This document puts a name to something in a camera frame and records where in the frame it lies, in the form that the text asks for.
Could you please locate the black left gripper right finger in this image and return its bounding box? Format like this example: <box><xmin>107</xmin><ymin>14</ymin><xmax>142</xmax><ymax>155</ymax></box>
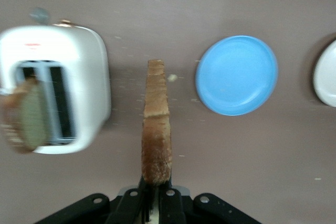
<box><xmin>158</xmin><ymin>174</ymin><xmax>261</xmax><ymax>224</ymax></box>

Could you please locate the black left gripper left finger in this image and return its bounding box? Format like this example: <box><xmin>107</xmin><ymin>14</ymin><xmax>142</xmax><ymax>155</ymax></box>
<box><xmin>34</xmin><ymin>176</ymin><xmax>149</xmax><ymax>224</ymax></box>

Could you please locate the white two-slot toaster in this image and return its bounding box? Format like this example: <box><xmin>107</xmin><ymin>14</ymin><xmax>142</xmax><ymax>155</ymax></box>
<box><xmin>0</xmin><ymin>7</ymin><xmax>112</xmax><ymax>155</ymax></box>

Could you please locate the beige plate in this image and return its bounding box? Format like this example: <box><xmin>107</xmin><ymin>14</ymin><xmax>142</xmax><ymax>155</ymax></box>
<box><xmin>312</xmin><ymin>39</ymin><xmax>336</xmax><ymax>108</ymax></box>

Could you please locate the toasted bread slice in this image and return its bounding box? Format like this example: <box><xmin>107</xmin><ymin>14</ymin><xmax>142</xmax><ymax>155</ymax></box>
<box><xmin>0</xmin><ymin>77</ymin><xmax>48</xmax><ymax>154</ymax></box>
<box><xmin>141</xmin><ymin>59</ymin><xmax>173</xmax><ymax>186</ymax></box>

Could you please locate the blue plate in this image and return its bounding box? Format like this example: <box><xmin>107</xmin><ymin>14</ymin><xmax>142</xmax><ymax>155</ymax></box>
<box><xmin>195</xmin><ymin>35</ymin><xmax>279</xmax><ymax>116</ymax></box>

